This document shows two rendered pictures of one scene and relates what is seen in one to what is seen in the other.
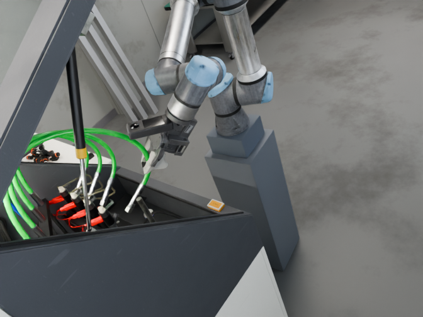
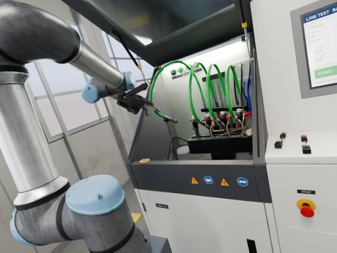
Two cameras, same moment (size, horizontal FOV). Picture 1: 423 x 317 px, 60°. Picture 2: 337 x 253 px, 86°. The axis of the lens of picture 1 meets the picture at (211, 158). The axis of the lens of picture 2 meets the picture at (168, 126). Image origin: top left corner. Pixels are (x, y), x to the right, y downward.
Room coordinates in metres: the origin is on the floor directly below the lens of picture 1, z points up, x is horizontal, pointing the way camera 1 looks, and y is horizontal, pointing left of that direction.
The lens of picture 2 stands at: (1.78, -0.05, 1.30)
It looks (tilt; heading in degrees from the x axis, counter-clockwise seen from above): 12 degrees down; 163
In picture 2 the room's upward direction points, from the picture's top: 16 degrees counter-clockwise
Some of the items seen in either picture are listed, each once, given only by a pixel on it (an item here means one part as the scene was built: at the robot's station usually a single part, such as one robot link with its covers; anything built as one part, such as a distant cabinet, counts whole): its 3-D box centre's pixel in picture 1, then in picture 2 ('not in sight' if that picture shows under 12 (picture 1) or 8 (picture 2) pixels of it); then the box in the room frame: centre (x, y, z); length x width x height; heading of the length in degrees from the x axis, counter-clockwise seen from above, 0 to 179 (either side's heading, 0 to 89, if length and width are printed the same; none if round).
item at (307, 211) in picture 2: not in sight; (306, 209); (1.40, 0.43, 0.80); 0.05 x 0.04 x 0.05; 39
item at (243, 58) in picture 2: not in sight; (243, 81); (0.90, 0.72, 1.20); 0.13 x 0.03 x 0.31; 39
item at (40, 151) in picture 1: (42, 153); not in sight; (1.54, 0.72, 1.01); 0.23 x 0.11 x 0.06; 39
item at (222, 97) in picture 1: (224, 92); (98, 207); (1.34, -0.15, 1.07); 0.13 x 0.12 x 0.14; 63
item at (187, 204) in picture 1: (177, 204); (185, 176); (1.03, 0.18, 0.87); 0.62 x 0.04 x 0.16; 39
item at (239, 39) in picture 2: not in sight; (196, 55); (0.71, 0.57, 1.43); 0.54 x 0.03 x 0.02; 39
